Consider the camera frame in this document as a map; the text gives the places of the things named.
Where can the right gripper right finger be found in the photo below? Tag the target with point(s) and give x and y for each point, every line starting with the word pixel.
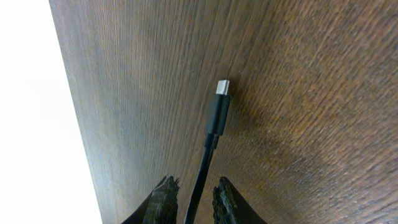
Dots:
pixel 230 207

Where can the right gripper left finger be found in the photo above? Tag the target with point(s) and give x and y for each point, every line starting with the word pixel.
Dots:
pixel 160 206

